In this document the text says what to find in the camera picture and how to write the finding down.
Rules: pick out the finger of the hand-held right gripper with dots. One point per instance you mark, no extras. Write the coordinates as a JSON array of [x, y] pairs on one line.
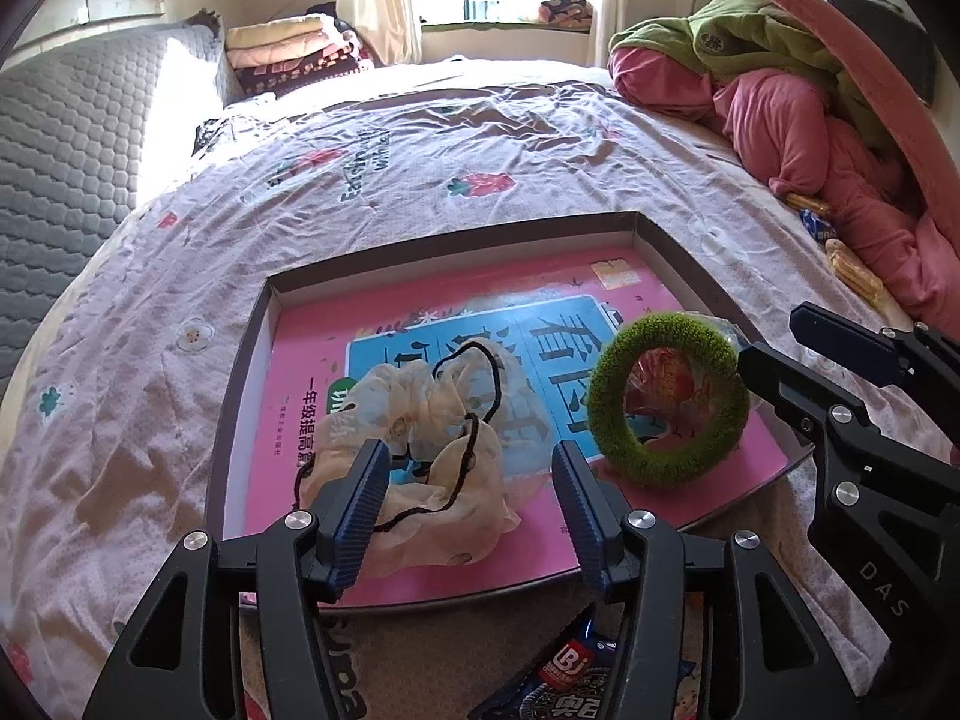
[[780, 382], [847, 341]]

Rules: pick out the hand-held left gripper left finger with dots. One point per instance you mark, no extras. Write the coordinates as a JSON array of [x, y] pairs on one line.
[[360, 510]]

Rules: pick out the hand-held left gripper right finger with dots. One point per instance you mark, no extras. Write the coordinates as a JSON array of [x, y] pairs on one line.
[[581, 517]]

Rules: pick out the shallow grey cardboard box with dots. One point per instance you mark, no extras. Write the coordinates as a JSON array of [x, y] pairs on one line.
[[229, 450]]

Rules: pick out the blue cookie packet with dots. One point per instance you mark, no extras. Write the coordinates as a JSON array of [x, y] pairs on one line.
[[555, 679]]

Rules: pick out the large yellow snack packet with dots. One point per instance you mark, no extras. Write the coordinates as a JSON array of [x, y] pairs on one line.
[[855, 270]]

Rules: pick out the small blue snack packet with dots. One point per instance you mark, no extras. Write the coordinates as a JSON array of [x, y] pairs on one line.
[[817, 223]]

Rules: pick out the small yellow snack packet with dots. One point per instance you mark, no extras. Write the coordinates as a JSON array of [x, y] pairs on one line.
[[806, 202]]

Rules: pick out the pink book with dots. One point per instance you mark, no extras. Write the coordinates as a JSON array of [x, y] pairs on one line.
[[315, 360]]

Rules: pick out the long pink pillow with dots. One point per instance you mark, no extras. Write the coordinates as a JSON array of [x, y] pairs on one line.
[[885, 112]]

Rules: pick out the pink duvet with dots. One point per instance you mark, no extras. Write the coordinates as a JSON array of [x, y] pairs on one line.
[[765, 120]]

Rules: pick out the black television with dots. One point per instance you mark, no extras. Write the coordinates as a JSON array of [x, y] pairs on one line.
[[885, 37]]

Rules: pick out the green blanket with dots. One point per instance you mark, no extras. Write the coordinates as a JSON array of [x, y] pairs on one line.
[[720, 37]]

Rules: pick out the black white patterned cloth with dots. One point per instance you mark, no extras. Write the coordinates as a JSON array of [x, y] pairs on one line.
[[225, 131]]

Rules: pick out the patterned blanket on windowsill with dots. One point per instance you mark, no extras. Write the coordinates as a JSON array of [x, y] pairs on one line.
[[564, 10]]

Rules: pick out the grey quilted headboard cover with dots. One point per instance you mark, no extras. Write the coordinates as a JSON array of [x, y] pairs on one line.
[[75, 150]]

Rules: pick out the stack of folded blankets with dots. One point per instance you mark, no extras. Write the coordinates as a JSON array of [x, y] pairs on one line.
[[292, 52]]

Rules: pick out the white wooden headboard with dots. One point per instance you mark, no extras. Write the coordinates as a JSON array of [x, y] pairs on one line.
[[97, 22]]

